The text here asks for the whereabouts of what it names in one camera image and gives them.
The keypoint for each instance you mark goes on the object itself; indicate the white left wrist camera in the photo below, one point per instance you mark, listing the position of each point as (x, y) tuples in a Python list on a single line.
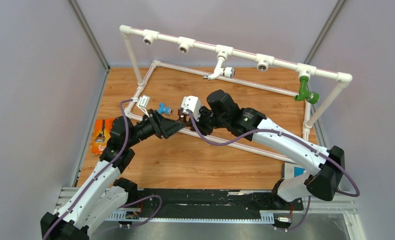
[(142, 103)]

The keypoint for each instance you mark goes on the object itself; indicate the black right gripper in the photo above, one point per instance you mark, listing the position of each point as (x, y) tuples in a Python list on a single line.
[(203, 130)]

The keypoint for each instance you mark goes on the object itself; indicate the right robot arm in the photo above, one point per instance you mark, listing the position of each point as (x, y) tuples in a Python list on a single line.
[(324, 166)]

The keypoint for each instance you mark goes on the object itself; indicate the white water faucet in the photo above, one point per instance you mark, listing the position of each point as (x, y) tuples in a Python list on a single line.
[(219, 71)]

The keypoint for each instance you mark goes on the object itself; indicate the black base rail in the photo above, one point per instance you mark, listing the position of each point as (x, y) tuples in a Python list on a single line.
[(229, 204)]

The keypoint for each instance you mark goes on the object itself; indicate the white PVC pipe frame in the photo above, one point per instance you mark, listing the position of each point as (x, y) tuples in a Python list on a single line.
[(263, 63)]

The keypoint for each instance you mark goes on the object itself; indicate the orange razor package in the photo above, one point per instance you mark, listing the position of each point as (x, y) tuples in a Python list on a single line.
[(101, 135)]

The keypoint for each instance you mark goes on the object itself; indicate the blue water faucet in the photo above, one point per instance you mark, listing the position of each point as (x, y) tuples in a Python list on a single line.
[(164, 109)]

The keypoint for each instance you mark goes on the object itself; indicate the brown water faucet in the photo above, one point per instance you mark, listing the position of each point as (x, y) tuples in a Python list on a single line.
[(182, 117)]

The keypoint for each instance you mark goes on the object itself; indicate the blue white box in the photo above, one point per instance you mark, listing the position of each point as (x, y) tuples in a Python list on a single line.
[(290, 171)]

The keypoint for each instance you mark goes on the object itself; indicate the green water faucet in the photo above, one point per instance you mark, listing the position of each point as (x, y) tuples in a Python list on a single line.
[(304, 94)]

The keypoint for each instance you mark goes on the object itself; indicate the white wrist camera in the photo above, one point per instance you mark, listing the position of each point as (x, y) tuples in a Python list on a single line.
[(192, 104), (142, 103)]

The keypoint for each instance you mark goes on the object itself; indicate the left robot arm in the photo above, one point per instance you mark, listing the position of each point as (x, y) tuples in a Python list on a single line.
[(105, 190)]

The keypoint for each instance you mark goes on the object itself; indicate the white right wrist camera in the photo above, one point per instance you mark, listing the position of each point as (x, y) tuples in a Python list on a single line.
[(192, 104)]

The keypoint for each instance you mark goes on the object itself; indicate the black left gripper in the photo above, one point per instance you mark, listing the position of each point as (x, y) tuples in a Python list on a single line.
[(163, 128)]

